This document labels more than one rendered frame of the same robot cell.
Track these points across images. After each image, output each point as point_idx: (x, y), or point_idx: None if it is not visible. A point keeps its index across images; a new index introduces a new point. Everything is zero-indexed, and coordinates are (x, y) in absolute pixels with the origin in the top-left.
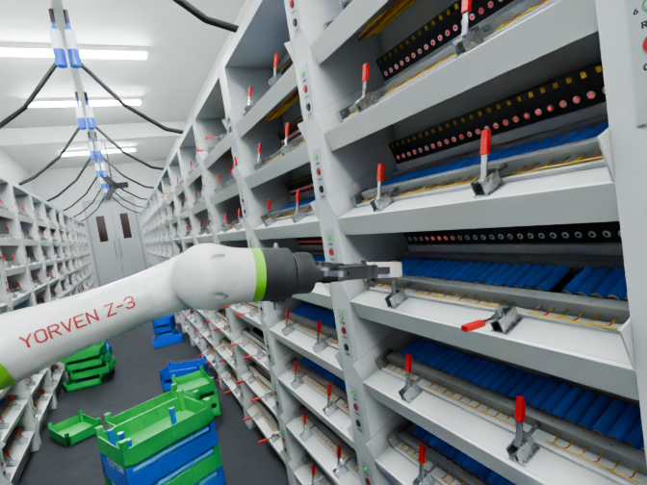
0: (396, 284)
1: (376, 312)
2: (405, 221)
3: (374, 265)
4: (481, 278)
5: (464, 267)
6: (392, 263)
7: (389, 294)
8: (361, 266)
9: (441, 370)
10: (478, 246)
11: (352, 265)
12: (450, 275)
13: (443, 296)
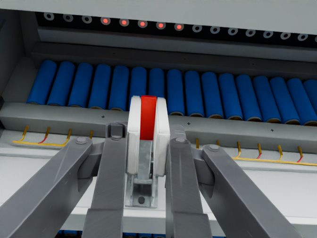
0: (92, 135)
1: (79, 219)
2: (310, 1)
3: (218, 151)
4: (296, 112)
5: (232, 86)
6: (166, 109)
7: (133, 180)
8: (261, 191)
9: (157, 236)
10: (231, 47)
11: (174, 181)
12: (221, 106)
13: (258, 158)
